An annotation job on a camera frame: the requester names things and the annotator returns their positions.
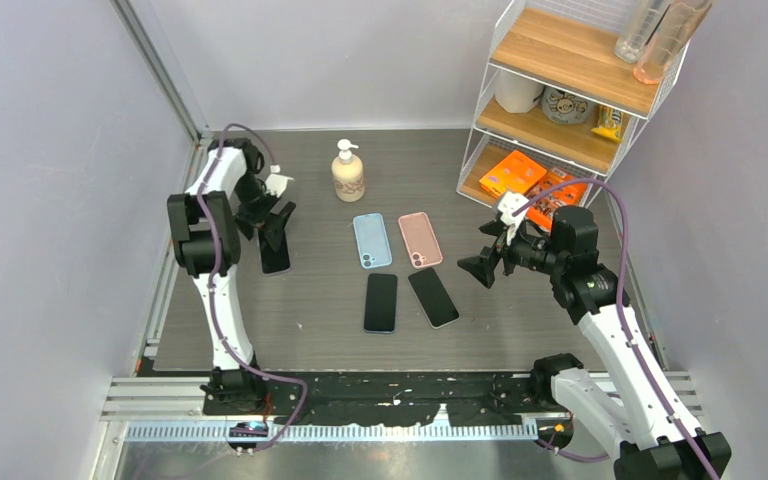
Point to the white wire shelf rack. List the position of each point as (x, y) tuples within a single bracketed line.
[(567, 45)]

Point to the black smartphone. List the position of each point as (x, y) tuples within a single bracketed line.
[(433, 298)]

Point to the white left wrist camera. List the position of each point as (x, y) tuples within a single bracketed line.
[(276, 183)]

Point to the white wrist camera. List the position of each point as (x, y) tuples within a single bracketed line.
[(276, 183), (511, 208)]

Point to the cream lotion pump bottle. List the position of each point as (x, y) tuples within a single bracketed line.
[(347, 172)]

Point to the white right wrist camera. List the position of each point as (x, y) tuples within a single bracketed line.
[(511, 208)]

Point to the clear plastic bottle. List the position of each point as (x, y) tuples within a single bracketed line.
[(639, 29)]

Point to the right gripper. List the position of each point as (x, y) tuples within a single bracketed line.
[(483, 266)]

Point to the light blue phone case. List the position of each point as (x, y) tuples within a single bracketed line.
[(372, 241)]

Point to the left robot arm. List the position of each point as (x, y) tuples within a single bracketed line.
[(228, 203)]

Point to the cartoon printed tin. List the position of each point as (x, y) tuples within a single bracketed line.
[(565, 108)]

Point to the orange cardboard box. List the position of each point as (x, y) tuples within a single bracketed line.
[(542, 212)]

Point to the white paper roll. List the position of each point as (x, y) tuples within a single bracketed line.
[(517, 94)]

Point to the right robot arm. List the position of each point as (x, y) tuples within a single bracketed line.
[(644, 428)]

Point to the pink phone case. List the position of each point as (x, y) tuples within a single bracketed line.
[(420, 240)]

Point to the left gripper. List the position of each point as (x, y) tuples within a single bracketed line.
[(274, 225)]

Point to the dark phone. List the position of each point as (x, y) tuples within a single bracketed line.
[(272, 261)]

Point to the yellow cardboard box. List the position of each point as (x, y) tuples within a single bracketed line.
[(517, 173)]

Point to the yellow snack packet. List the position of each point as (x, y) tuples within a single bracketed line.
[(610, 124)]

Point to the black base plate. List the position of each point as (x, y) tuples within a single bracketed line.
[(390, 399)]

